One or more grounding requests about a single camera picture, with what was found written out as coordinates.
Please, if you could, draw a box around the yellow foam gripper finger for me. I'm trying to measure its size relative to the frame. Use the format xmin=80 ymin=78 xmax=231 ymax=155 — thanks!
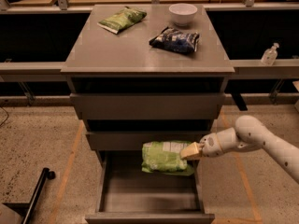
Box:
xmin=179 ymin=142 xmax=204 ymax=161

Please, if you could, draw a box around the light green rice chip bag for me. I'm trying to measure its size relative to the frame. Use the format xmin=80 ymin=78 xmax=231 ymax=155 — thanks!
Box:
xmin=141 ymin=141 xmax=194 ymax=176

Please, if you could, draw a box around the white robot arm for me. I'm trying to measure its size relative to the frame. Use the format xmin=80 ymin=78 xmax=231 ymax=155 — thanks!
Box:
xmin=179 ymin=115 xmax=299 ymax=183

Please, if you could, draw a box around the grey top drawer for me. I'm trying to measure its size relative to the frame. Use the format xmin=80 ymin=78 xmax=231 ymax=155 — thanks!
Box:
xmin=70 ymin=93 xmax=225 ymax=120

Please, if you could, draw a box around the grey middle drawer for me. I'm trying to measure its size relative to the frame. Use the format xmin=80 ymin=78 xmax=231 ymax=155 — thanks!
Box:
xmin=86 ymin=131 xmax=208 ymax=151

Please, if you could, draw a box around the grey open bottom drawer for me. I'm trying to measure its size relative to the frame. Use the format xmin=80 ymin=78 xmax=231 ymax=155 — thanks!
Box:
xmin=85 ymin=151 xmax=215 ymax=224

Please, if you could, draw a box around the grey drawer cabinet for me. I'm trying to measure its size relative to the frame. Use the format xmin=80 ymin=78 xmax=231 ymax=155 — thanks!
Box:
xmin=60 ymin=4 xmax=235 ymax=170

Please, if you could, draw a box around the blue chip bag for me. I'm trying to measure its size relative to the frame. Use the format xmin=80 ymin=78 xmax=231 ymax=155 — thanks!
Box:
xmin=149 ymin=27 xmax=200 ymax=54

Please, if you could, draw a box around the dark green chip bag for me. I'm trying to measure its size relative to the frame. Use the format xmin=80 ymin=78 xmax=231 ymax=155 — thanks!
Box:
xmin=98 ymin=7 xmax=147 ymax=35

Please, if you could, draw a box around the clear sanitizer bottle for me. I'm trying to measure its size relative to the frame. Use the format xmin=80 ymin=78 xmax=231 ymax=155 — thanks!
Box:
xmin=261 ymin=43 xmax=279 ymax=65

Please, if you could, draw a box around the white bowl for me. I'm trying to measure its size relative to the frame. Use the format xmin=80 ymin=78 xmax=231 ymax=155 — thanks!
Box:
xmin=169 ymin=3 xmax=198 ymax=26

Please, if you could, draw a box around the black metal leg with wheel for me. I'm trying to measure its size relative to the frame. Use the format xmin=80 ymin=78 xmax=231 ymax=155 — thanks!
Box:
xmin=21 ymin=167 xmax=55 ymax=224

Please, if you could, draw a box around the grey metal rail shelf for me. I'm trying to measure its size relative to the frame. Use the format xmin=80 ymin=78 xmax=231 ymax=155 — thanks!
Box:
xmin=0 ymin=59 xmax=299 ymax=82

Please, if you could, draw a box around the black cable on floor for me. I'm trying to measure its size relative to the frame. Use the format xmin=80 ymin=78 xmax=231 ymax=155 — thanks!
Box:
xmin=0 ymin=105 xmax=10 ymax=129

